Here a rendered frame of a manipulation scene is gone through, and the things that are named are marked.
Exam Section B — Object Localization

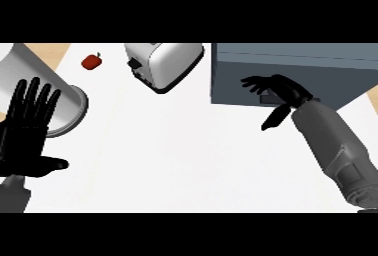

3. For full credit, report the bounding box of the white toaster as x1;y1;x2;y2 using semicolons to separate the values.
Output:
122;43;207;95

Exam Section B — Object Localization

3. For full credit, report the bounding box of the grey blue drawer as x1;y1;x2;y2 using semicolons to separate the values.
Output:
210;43;378;112

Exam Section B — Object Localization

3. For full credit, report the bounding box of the red bell pepper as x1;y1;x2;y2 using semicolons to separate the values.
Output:
80;52;103;71

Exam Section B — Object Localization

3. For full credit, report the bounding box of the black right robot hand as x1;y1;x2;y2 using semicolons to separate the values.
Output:
239;73;314;132

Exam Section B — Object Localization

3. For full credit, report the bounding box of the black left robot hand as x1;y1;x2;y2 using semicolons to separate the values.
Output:
0;76;71;179

